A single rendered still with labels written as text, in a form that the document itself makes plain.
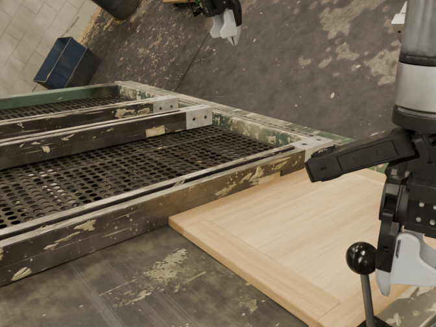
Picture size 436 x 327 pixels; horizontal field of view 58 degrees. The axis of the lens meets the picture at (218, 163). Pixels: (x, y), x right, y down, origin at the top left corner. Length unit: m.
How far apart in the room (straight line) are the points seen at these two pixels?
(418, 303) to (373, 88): 1.89
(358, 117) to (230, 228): 1.66
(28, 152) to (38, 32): 4.66
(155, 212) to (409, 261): 0.51
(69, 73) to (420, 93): 4.64
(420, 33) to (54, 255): 0.63
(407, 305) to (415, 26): 0.39
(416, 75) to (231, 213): 0.55
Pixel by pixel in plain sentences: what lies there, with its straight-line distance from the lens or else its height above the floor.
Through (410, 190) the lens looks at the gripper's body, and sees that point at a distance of 0.41.
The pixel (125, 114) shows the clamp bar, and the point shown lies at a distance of 1.63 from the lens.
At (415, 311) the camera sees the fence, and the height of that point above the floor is 1.27.
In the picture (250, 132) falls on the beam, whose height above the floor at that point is 0.89.
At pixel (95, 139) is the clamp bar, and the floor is 1.28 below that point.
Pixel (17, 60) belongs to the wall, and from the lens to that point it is 5.81.
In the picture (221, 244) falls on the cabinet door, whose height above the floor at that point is 1.32.
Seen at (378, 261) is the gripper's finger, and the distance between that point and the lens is 0.45.
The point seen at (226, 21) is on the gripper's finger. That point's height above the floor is 1.38.
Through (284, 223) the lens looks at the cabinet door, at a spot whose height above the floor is 1.20.
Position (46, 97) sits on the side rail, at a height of 1.19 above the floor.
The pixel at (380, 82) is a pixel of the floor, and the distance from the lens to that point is 2.44.
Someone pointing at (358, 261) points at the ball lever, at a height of 1.43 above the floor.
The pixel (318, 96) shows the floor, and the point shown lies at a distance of 2.56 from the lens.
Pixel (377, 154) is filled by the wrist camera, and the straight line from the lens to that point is 0.42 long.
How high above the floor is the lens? 1.88
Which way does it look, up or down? 43 degrees down
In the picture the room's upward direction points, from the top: 56 degrees counter-clockwise
